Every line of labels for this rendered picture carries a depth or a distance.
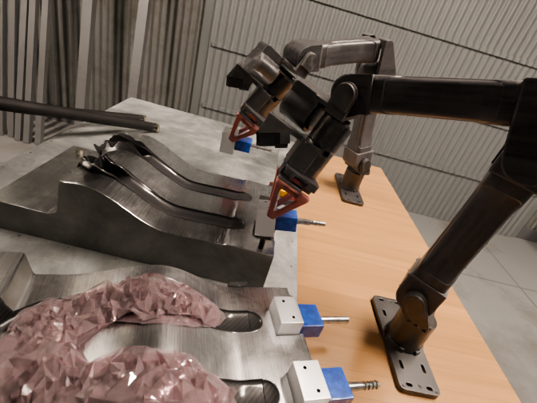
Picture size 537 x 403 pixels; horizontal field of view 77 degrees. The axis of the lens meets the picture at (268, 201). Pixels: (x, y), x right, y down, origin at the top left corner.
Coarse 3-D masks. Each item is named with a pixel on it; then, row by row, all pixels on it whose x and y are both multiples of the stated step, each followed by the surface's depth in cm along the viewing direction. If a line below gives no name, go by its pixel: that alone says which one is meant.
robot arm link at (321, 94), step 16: (304, 80) 58; (288, 96) 58; (304, 96) 57; (320, 96) 55; (336, 96) 51; (352, 96) 50; (288, 112) 59; (304, 112) 57; (336, 112) 52; (304, 128) 59
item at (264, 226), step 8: (264, 200) 65; (264, 208) 61; (264, 216) 61; (280, 216) 61; (288, 216) 62; (296, 216) 62; (256, 224) 62; (264, 224) 61; (272, 224) 61; (280, 224) 62; (288, 224) 62; (296, 224) 62; (304, 224) 63; (312, 224) 63; (320, 224) 63; (256, 232) 62; (264, 232) 62; (272, 232) 62
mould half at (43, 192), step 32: (64, 160) 73; (128, 160) 66; (0, 192) 59; (32, 192) 62; (64, 192) 56; (96, 192) 55; (128, 192) 59; (160, 192) 66; (192, 192) 71; (256, 192) 77; (0, 224) 60; (32, 224) 59; (64, 224) 59; (96, 224) 58; (128, 224) 58; (160, 224) 59; (192, 224) 62; (128, 256) 61; (160, 256) 61; (192, 256) 60; (224, 256) 60; (256, 256) 59
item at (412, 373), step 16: (384, 304) 68; (384, 320) 64; (400, 320) 58; (432, 320) 57; (384, 336) 61; (400, 336) 58; (416, 336) 57; (400, 352) 58; (416, 352) 58; (400, 368) 56; (416, 368) 57; (400, 384) 53; (416, 384) 54; (432, 384) 55
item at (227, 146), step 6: (228, 126) 88; (222, 132) 84; (228, 132) 84; (222, 138) 84; (228, 138) 84; (246, 138) 87; (252, 138) 88; (222, 144) 85; (228, 144) 85; (234, 144) 85; (240, 144) 85; (246, 144) 85; (252, 144) 87; (222, 150) 86; (228, 150) 86; (234, 150) 89; (240, 150) 86; (246, 150) 86; (264, 150) 87; (270, 150) 87
